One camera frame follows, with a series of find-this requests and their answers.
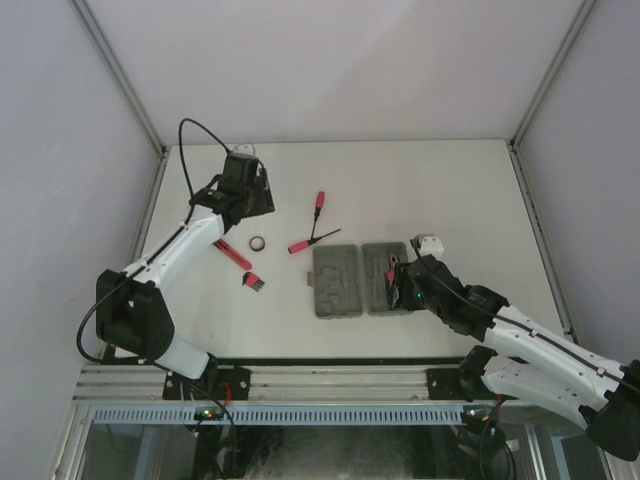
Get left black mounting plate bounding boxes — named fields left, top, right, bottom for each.
left=162, top=366, right=251, bottom=402

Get aluminium frame post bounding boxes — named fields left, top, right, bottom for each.
left=68, top=0, right=167, bottom=262
left=505, top=0, right=599, bottom=330

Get right black cable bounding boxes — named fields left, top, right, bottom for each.
left=409, top=237, right=640, bottom=391

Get black cable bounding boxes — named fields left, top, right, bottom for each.
left=75, top=117, right=241, bottom=364
left=409, top=237, right=640, bottom=391

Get right aluminium frame post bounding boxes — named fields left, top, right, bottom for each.
left=505, top=0, right=599, bottom=330

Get red utility knife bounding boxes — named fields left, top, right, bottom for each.
left=213, top=239, right=252, bottom=271

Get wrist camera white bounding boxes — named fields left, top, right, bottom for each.
left=413, top=234, right=444, bottom=260
left=233, top=143, right=256, bottom=156

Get grey plastic tool case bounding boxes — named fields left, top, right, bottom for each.
left=307, top=242, right=409, bottom=320

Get left black cable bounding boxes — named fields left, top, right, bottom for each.
left=75, top=117, right=241, bottom=364

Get black tape roll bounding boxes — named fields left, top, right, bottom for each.
left=249, top=235, right=266, bottom=252

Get red screwdriver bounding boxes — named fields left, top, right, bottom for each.
left=310, top=191, right=325, bottom=240
left=287, top=228, right=341, bottom=255

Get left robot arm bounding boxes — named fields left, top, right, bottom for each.
left=95, top=152, right=275, bottom=400

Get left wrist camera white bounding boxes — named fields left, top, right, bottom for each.
left=233, top=143, right=256, bottom=156

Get red black pliers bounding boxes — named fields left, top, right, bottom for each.
left=384, top=253, right=399, bottom=289

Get grey slotted cable duct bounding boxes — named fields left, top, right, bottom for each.
left=92, top=405, right=465, bottom=426

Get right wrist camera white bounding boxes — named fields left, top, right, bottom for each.
left=413, top=234, right=444, bottom=260

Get black mounting plate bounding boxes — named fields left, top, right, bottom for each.
left=425, top=367, right=475, bottom=401
left=162, top=366, right=251, bottom=402

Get aluminium front rail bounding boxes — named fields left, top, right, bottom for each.
left=73, top=365, right=456, bottom=404

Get red hex key set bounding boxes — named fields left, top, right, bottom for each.
left=242, top=271, right=264, bottom=291

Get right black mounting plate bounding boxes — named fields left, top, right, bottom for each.
left=425, top=367, right=475, bottom=401

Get left aluminium frame post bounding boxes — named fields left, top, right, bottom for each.
left=68, top=0, right=167, bottom=262

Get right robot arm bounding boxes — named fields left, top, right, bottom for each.
left=385, top=255, right=639, bottom=462

